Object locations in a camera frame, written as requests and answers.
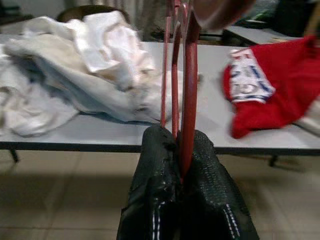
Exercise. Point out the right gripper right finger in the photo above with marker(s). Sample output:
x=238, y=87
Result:
x=210, y=190

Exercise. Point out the red printed t-shirt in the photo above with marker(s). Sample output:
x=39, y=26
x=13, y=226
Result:
x=287, y=100

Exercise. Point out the grey folding table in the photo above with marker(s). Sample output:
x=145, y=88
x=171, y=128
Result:
x=75, y=146

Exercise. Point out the white shirt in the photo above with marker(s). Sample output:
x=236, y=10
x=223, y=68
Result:
x=75, y=82

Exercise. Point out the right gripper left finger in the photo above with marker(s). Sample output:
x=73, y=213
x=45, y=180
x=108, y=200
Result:
x=152, y=187

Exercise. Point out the red plastic hanger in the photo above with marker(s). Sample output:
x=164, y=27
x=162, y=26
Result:
x=190, y=100

